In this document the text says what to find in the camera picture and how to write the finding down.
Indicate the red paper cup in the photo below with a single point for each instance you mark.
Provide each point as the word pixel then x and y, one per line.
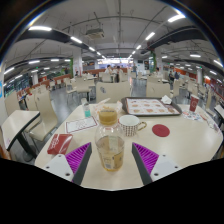
pixel 194 104

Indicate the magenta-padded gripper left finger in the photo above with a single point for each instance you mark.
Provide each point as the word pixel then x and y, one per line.
pixel 76 160

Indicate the white card with red print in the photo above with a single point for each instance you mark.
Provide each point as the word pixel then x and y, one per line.
pixel 80 125

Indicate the beige chair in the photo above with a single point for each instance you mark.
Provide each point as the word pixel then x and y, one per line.
pixel 157 90
pixel 43 110
pixel 113 91

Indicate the group of beige chairs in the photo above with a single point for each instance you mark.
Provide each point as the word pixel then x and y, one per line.
pixel 82 86

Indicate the flat round red coaster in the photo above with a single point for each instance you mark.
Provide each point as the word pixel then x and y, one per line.
pixel 161 130

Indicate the colourful printed leaflet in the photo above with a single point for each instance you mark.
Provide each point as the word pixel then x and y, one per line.
pixel 193 116

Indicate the plastic bag with fried food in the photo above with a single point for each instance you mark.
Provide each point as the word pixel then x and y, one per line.
pixel 119 106

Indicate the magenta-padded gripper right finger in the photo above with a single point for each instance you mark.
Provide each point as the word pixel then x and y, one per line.
pixel 148 160

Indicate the dark brown serving tray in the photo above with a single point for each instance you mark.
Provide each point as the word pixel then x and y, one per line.
pixel 123 107

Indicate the ceiling lights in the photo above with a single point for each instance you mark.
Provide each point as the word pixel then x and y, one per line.
pixel 176 18

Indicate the beige neighbouring table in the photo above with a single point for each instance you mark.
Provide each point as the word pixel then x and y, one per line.
pixel 18 125
pixel 220 111

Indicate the crumpled white napkin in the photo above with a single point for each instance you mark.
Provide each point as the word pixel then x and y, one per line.
pixel 166 99

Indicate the red packet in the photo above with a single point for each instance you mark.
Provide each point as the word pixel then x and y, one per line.
pixel 59 144

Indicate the clear bottle with yellow cap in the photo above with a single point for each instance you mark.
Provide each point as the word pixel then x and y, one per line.
pixel 109 150

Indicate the ceiling air conditioner unit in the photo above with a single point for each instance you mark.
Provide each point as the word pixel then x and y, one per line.
pixel 95 33

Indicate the person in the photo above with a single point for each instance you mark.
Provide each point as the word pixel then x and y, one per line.
pixel 172 76
pixel 108 70
pixel 118 72

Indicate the small teal sanitizer bottle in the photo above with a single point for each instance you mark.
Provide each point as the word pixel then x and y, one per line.
pixel 86 110

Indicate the printed paper tray liner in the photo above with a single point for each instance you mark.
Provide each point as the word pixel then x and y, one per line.
pixel 150 106

